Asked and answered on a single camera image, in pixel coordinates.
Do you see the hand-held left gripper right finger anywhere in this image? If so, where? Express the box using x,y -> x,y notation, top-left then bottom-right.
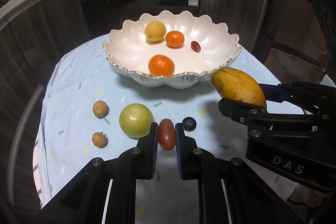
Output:
175,122 -> 305,224

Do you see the yellow lemon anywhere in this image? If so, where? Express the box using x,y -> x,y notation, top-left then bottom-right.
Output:
144,21 -> 167,42

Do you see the green apple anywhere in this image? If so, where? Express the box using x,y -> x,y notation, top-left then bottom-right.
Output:
119,103 -> 154,138

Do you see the dark wood base cabinet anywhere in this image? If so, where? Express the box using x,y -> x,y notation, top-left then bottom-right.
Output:
201,0 -> 272,62
0,0 -> 92,203

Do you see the light blue patterned tablecloth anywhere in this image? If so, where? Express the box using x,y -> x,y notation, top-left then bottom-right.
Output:
33,32 -> 302,224

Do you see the red cherry tomato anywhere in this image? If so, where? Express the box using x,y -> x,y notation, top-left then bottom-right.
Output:
157,118 -> 176,151

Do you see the white scalloped bowl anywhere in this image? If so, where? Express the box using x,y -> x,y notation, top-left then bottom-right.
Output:
102,10 -> 242,88

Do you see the orange tangerine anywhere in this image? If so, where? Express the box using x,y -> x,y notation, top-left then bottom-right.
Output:
148,55 -> 175,76
165,31 -> 185,48

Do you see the blueberry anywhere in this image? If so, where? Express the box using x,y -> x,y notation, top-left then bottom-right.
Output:
182,117 -> 196,131

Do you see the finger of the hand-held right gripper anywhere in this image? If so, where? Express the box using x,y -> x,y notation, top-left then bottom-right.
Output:
259,83 -> 292,104
218,97 -> 267,126

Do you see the person's right hand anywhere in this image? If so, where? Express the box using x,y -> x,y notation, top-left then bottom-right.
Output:
289,183 -> 336,207

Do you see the dark steel refrigerator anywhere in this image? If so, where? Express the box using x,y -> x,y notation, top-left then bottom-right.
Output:
265,0 -> 336,77

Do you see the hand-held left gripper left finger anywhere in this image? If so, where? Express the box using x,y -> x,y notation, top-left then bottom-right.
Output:
30,122 -> 159,224

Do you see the brown longan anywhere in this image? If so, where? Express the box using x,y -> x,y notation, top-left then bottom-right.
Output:
92,132 -> 108,148
93,100 -> 109,119

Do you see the yellow mango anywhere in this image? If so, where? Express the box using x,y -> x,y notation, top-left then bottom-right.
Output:
211,68 -> 267,109

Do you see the black built-in dishwasher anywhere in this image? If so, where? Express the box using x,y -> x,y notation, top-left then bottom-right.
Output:
79,0 -> 202,39

